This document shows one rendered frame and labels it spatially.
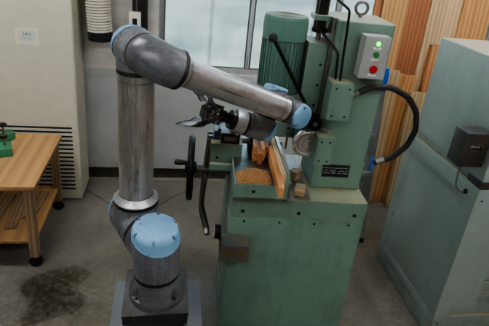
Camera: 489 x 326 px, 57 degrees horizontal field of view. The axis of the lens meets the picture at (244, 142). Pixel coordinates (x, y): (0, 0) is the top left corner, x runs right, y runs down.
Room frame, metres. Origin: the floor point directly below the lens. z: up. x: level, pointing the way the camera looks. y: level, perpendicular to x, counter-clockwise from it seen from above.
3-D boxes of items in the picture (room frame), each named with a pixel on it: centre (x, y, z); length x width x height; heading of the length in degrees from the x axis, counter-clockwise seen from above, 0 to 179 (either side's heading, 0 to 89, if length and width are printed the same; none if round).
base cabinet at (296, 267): (1.82, -0.23, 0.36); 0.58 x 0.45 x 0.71; 97
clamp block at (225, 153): (1.80, 0.08, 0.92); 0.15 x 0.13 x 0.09; 7
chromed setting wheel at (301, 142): (1.70, -0.26, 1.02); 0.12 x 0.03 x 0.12; 97
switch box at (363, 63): (1.70, -0.45, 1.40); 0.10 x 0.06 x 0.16; 97
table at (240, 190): (1.81, 0.00, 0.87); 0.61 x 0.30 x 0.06; 7
